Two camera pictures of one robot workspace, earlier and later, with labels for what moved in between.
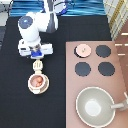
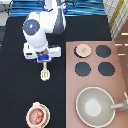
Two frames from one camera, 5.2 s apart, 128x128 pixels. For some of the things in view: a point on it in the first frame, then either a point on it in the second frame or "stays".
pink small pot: [38, 83] to [38, 115]
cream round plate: [38, 83] to [47, 111]
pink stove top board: [91, 64] stays
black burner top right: [103, 50] stays
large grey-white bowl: [95, 107] stays
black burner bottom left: [82, 69] stays
